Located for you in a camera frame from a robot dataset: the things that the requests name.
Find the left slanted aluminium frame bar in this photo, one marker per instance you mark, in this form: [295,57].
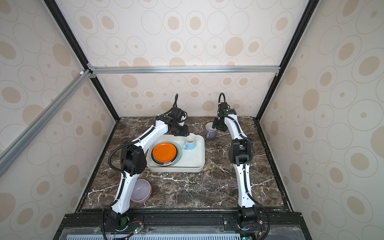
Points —
[25,138]

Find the purple ceramic mug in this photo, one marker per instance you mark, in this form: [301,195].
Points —
[211,132]

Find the light blue ceramic mug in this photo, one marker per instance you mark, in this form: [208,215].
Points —
[190,142]

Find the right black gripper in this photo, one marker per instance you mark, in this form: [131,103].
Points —
[216,124]

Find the purple bowl red rim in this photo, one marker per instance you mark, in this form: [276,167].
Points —
[142,191]

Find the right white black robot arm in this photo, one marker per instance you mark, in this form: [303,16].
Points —
[250,212]

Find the black plate orange rim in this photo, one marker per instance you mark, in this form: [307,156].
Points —
[164,153]

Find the white plate dark green rim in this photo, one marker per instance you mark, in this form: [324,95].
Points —
[173,162]

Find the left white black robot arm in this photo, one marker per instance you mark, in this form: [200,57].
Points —
[129,159]

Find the white plastic bin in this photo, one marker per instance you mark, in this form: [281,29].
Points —
[191,161]

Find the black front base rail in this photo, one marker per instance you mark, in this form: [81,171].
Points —
[183,225]

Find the horizontal aluminium frame bar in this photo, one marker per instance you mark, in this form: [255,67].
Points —
[185,70]

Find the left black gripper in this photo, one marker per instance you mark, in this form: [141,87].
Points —
[186,131]

